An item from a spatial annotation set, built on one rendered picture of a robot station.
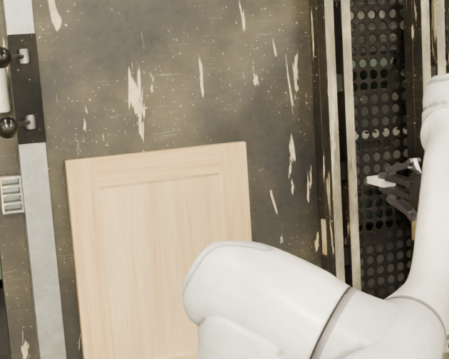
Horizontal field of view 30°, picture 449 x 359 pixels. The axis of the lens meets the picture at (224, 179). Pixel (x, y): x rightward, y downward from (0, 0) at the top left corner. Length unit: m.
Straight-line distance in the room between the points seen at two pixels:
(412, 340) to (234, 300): 0.22
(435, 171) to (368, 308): 0.36
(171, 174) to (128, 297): 0.26
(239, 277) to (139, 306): 0.73
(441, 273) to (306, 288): 0.27
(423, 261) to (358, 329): 0.26
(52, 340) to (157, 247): 0.27
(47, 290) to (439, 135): 0.79
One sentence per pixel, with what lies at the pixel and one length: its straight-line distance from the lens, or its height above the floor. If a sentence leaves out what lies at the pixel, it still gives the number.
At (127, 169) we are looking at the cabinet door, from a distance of 1.67.
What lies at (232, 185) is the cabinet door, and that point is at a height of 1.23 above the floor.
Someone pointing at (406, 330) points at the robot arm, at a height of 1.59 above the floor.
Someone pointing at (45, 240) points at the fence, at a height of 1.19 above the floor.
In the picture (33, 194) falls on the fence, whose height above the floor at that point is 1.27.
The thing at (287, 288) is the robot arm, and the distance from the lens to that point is 1.02.
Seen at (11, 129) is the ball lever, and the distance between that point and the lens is 1.48.
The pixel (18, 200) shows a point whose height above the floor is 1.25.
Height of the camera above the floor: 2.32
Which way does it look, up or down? 39 degrees down
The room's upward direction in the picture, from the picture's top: 10 degrees clockwise
